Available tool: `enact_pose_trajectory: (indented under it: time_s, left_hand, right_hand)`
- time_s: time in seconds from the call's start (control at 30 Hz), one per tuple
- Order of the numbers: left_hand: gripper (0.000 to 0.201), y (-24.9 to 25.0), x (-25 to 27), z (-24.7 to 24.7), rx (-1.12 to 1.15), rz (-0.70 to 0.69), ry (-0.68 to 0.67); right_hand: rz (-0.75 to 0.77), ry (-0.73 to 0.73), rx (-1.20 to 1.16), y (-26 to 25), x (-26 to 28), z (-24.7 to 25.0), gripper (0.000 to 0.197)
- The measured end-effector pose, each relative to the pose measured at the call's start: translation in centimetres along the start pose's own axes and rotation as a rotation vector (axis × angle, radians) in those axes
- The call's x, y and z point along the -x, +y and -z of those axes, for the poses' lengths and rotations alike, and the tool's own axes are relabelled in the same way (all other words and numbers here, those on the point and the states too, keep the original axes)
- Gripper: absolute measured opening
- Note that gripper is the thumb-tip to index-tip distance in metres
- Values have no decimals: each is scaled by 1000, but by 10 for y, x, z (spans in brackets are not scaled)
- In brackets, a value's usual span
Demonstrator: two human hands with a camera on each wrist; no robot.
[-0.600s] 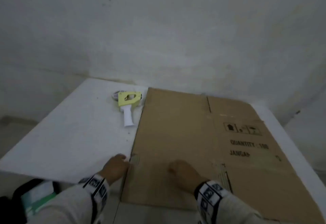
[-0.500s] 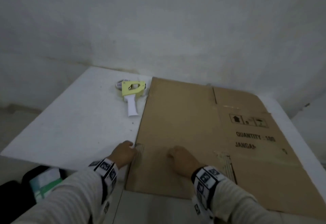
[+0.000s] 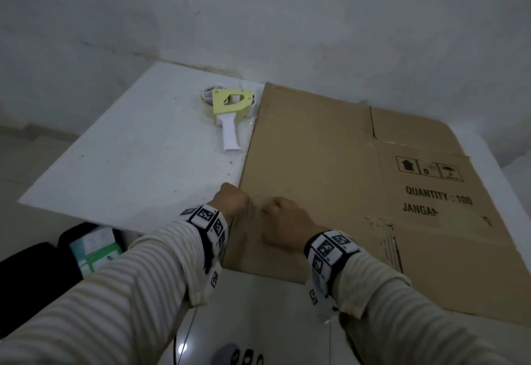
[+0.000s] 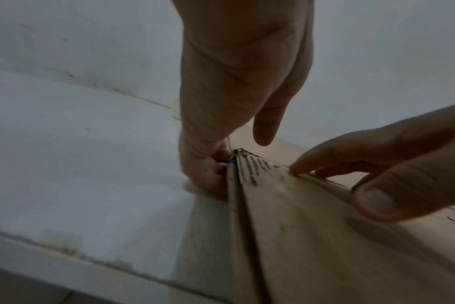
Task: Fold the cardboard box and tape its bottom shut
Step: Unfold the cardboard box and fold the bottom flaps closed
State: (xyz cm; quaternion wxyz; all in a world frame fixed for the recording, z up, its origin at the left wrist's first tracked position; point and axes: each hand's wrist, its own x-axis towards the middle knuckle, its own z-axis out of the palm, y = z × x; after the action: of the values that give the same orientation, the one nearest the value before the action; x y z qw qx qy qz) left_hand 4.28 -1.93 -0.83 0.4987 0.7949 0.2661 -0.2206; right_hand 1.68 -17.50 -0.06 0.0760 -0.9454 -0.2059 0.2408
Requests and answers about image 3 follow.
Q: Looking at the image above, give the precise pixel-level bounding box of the white glossy appliance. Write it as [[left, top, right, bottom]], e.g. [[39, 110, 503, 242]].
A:
[[157, 269, 353, 365]]

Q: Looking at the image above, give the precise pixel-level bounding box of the black bag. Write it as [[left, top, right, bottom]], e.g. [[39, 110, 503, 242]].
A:
[[0, 221, 127, 338]]

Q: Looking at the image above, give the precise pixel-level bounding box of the yellow tape dispenser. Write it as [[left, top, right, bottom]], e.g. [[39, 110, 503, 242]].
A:
[[201, 85, 256, 154]]

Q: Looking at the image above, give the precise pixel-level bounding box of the person's right forearm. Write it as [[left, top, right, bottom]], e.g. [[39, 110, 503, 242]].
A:
[[331, 251, 517, 365]]

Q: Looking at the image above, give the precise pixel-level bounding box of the white green carton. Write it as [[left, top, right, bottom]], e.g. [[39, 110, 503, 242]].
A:
[[69, 225, 122, 279]]

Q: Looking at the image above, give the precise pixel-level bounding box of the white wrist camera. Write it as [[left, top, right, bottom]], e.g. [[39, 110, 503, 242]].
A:
[[189, 252, 221, 308], [306, 277, 342, 324]]

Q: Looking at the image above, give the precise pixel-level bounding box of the person's right hand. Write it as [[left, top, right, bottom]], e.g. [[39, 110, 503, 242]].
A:
[[260, 196, 319, 253]]

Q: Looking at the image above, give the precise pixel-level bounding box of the brown cardboard box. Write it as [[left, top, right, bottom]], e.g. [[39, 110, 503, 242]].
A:
[[220, 82, 531, 329]]

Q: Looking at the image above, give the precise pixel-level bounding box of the black marker wristband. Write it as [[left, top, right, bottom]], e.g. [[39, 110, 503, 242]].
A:
[[304, 230, 362, 297], [180, 204, 230, 275]]

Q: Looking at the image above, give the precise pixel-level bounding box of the person's left forearm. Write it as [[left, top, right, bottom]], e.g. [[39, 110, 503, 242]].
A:
[[0, 216, 208, 365]]

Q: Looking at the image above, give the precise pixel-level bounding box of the person's left hand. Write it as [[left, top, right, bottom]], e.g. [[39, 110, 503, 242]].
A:
[[207, 182, 251, 224]]

